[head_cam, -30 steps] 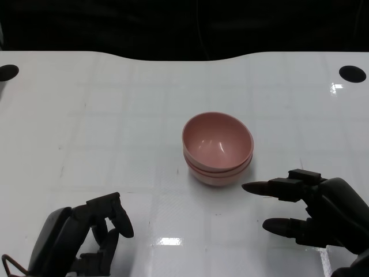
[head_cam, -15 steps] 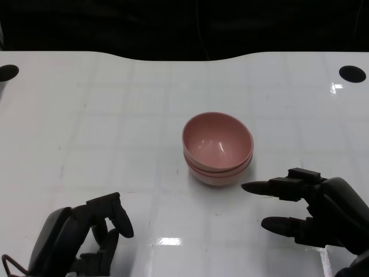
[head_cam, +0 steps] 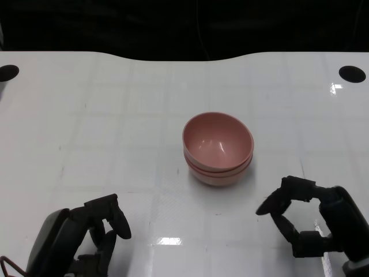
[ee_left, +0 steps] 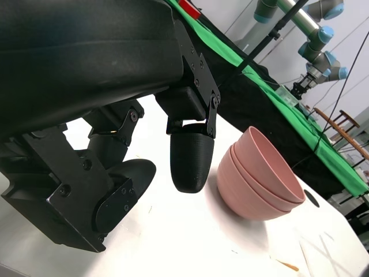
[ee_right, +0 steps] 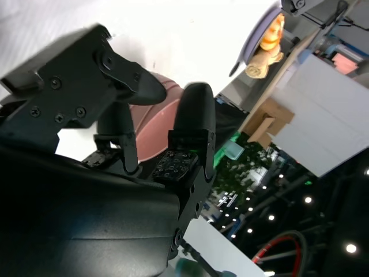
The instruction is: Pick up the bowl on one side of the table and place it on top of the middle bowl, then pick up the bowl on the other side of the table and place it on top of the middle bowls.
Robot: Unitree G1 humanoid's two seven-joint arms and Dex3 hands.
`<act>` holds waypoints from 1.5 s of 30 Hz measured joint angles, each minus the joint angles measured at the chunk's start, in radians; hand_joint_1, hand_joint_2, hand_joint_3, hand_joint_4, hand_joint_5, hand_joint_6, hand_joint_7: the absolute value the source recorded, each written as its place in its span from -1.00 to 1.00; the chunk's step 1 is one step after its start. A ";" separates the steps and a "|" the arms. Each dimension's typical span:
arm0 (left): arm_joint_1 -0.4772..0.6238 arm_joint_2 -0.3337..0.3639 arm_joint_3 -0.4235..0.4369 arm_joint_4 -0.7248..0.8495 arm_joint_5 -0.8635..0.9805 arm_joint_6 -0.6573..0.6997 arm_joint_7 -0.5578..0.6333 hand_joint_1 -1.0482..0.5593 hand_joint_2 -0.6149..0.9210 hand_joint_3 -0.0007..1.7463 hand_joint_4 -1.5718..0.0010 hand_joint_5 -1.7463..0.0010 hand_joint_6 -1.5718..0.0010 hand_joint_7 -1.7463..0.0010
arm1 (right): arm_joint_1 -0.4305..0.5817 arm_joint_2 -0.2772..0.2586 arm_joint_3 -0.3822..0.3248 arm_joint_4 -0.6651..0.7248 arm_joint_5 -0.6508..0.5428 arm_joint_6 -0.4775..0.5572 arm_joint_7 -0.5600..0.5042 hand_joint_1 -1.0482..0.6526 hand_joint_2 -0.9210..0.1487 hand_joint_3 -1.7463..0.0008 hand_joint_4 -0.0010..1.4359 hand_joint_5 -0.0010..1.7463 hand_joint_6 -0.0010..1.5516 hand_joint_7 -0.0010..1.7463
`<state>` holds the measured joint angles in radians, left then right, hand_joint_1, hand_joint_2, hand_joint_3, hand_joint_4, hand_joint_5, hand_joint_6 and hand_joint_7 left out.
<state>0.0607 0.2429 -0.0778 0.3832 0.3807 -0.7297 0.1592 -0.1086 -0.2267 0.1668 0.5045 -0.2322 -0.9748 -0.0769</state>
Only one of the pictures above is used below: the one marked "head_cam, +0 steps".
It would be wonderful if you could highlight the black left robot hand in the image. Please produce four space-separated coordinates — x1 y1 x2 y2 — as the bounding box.
24 193 133 277

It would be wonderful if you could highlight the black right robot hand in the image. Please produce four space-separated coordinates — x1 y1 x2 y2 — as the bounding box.
255 175 369 263

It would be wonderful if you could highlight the pink plastic bowl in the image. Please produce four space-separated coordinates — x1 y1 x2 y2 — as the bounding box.
182 112 255 170
188 161 252 188
184 152 254 175

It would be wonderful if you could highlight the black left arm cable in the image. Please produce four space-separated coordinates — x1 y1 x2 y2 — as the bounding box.
0 255 27 277

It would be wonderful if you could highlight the black table cable grommet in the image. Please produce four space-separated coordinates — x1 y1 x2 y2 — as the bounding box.
338 65 367 84
0 65 20 83

